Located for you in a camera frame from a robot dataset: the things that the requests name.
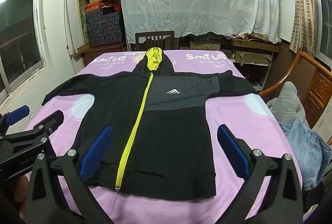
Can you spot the window with mesh screen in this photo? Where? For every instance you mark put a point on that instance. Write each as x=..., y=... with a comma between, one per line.
x=324, y=19

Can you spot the dark wooden chair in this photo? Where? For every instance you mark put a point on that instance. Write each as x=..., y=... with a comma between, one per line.
x=140, y=39

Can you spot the white leaning board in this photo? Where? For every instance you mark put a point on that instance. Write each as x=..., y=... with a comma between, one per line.
x=71, y=21

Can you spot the pink printed bedsheet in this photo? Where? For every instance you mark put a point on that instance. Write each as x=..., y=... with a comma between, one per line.
x=246, y=115

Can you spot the grey cloth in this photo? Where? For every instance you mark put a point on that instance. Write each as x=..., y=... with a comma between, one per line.
x=288, y=104

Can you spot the low brown wooden cabinet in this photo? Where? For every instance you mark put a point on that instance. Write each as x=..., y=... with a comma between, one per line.
x=103, y=54

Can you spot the green patterned panel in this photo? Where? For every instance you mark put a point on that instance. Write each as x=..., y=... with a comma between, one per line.
x=82, y=13

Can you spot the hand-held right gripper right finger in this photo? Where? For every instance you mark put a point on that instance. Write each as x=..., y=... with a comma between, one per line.
x=233, y=154

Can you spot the stack of blue patterned boxes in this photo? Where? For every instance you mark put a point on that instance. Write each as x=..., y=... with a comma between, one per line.
x=103, y=29

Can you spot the brown wooden armchair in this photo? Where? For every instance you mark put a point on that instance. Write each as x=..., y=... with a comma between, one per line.
x=319, y=89

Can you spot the white framed window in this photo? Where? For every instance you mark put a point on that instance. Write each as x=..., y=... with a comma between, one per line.
x=15, y=32

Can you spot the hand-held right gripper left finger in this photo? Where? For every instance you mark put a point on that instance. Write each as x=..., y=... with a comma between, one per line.
x=96, y=154

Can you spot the checked beige curtain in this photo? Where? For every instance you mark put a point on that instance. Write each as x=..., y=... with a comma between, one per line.
x=302, y=11

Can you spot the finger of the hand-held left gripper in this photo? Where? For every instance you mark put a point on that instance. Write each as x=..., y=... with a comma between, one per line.
x=51, y=119
x=16, y=112

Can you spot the light blue jeans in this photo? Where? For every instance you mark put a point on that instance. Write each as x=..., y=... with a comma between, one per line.
x=306, y=151

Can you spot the stack of red orange boxes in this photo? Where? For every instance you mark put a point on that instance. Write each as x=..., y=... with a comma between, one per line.
x=101, y=7

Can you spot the black hoodie with yellow zipper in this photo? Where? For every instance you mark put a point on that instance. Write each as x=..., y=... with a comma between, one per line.
x=176, y=135

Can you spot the cluttered wooden desk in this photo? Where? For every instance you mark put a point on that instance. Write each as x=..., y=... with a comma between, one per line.
x=254, y=58

